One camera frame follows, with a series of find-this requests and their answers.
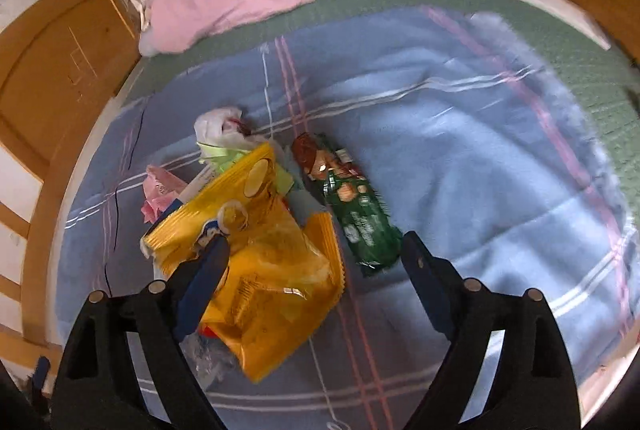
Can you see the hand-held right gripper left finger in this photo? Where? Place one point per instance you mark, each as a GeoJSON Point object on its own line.
{"type": "Point", "coordinates": [205, 282]}

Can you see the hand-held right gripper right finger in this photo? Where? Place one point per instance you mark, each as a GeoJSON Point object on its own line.
{"type": "Point", "coordinates": [425, 282]}

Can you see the yellow chip bag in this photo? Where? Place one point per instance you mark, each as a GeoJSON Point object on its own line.
{"type": "Point", "coordinates": [270, 260]}

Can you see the green snack packet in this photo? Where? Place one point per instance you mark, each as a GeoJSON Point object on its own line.
{"type": "Point", "coordinates": [360, 210]}

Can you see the clear plastic wrapper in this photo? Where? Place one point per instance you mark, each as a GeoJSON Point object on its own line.
{"type": "Point", "coordinates": [205, 360]}

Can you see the crumpled pink wrapper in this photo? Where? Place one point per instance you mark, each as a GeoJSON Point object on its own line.
{"type": "Point", "coordinates": [157, 190]}

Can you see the crumpled light green paper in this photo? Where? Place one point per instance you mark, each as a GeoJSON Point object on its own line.
{"type": "Point", "coordinates": [220, 158]}

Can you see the blue plaid blanket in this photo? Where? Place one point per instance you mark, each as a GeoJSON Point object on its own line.
{"type": "Point", "coordinates": [450, 135]}

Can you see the wooden bed headboard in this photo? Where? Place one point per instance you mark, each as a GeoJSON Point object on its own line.
{"type": "Point", "coordinates": [50, 60]}

